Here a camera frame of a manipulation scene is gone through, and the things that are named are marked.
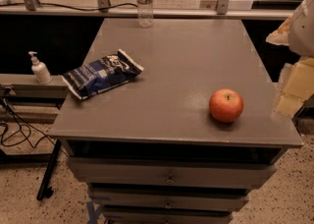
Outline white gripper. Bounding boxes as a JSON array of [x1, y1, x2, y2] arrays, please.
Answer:
[[266, 0, 314, 118]]

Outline red apple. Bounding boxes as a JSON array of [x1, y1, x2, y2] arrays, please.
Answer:
[[209, 88, 244, 123]]

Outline clear water bottle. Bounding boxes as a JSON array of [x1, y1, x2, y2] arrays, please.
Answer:
[[136, 0, 153, 28]]

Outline grey drawer cabinet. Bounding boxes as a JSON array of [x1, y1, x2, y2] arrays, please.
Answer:
[[50, 18, 302, 224]]

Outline blue chip bag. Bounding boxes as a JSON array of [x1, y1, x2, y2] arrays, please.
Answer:
[[61, 49, 144, 100]]

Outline white pump dispenser bottle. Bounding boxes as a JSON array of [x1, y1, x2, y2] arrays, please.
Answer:
[[28, 51, 52, 84]]

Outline grey metal side shelf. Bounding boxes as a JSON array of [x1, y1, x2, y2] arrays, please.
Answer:
[[0, 74, 69, 124]]

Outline black metal stand leg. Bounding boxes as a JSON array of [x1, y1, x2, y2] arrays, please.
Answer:
[[36, 140, 61, 201]]

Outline black cable on ledge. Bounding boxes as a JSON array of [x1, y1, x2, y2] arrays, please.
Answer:
[[0, 2, 138, 12]]

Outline black cables on floor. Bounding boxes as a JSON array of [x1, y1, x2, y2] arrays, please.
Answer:
[[0, 84, 57, 148]]

